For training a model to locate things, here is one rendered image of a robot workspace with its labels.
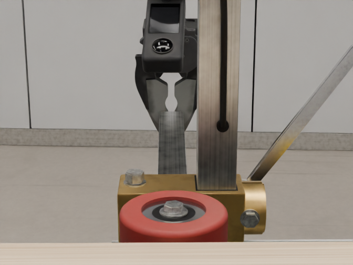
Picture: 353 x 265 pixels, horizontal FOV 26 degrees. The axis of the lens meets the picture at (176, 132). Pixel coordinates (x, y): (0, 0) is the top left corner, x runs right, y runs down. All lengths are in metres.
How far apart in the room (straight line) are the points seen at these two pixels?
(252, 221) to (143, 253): 0.20
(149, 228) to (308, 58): 2.86
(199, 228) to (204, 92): 0.17
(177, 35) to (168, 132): 0.11
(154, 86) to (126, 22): 2.38
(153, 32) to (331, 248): 0.44
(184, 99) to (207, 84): 0.30
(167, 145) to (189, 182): 0.14
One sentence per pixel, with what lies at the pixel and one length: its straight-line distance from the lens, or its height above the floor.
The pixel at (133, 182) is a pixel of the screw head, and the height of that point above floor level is 0.87.
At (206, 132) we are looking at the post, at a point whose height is 0.93.
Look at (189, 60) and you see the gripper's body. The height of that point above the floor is 0.93.
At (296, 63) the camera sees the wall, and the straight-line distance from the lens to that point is 3.36.
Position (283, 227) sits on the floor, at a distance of 2.70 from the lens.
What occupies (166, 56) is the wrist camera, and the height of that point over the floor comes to 0.95.
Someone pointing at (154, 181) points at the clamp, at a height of 0.87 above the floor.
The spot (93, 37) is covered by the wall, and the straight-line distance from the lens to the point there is 3.36.
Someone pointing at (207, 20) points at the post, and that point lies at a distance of 0.65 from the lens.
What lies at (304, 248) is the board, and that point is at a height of 0.90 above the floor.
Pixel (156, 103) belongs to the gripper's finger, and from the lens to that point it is 0.97.
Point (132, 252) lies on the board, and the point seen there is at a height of 0.90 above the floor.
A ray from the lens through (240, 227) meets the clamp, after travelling 0.70.
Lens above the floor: 1.13
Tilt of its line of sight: 18 degrees down
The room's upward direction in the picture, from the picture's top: straight up
